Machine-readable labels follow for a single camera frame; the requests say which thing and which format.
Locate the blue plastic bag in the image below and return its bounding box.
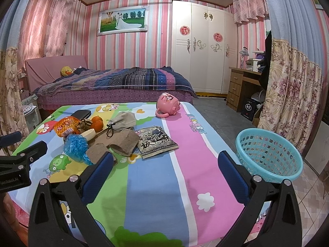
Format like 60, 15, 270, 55
64, 134, 93, 166

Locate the orange snack wrapper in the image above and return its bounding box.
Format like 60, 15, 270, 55
53, 116, 80, 137

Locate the cream round lid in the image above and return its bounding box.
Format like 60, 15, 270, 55
81, 129, 96, 142

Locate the mandarin orange front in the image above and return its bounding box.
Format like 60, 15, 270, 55
90, 119, 104, 133

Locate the mandarin orange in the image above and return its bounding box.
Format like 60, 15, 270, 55
90, 119, 104, 133
92, 116, 103, 122

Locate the brown cardboard scrap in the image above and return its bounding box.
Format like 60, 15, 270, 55
76, 119, 93, 134

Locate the floral curtain left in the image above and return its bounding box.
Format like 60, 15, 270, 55
0, 17, 30, 155

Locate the floral curtain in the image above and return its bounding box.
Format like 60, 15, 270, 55
258, 0, 326, 152
0, 17, 30, 155

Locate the bedside cabinet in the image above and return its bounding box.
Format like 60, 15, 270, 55
22, 94, 42, 133

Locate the turquoise plastic basket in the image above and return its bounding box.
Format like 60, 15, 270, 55
235, 128, 303, 183

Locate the brown paper piece small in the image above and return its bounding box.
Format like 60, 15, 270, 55
86, 143, 111, 164

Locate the black wallet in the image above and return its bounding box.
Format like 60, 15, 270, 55
71, 109, 91, 120

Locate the mandarin orange back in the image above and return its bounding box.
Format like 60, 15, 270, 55
92, 116, 103, 122

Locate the pink headboard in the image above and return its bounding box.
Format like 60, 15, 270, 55
24, 55, 88, 91

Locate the yellow duck plush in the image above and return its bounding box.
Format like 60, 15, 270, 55
60, 66, 74, 77

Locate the colourful cartoon bed sheet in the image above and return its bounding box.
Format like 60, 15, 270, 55
7, 101, 271, 247

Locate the floral curtain right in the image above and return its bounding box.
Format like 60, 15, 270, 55
258, 0, 326, 152

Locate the black and beige snack bag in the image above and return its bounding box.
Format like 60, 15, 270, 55
136, 126, 179, 159

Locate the purple bed with quilt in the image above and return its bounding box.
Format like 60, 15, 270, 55
34, 66, 196, 109

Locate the pink window curtain left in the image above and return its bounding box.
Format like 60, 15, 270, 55
17, 0, 76, 69

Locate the wooden desk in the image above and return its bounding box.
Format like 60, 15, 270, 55
226, 67, 262, 113

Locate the black hanging garment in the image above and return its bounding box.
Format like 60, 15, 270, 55
259, 31, 272, 90

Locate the white printer on desk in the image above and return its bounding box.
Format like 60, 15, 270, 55
245, 51, 265, 72

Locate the pink cartoon mug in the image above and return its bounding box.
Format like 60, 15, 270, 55
156, 92, 181, 118

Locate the desk lamp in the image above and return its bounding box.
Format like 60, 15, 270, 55
239, 46, 249, 69

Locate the framed wedding photo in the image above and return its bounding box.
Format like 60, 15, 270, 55
97, 6, 149, 36

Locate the white wardrobe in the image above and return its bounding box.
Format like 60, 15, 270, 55
171, 1, 237, 95

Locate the pink valance curtain right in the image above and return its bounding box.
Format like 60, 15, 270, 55
233, 0, 269, 24

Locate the grey drawstring pouch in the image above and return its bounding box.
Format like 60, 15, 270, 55
107, 112, 137, 137

